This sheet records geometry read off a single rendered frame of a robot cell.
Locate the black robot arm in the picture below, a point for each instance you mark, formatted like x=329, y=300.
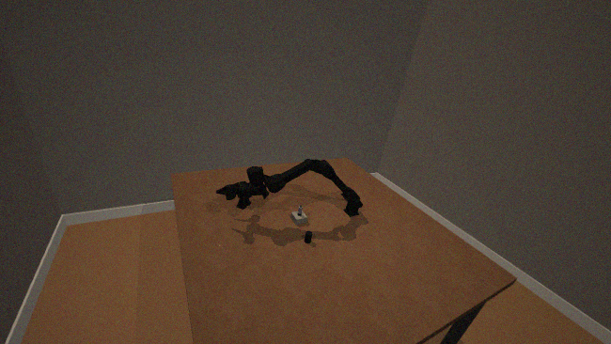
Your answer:
x=277, y=182

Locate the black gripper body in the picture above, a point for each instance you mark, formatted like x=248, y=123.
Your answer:
x=242, y=188

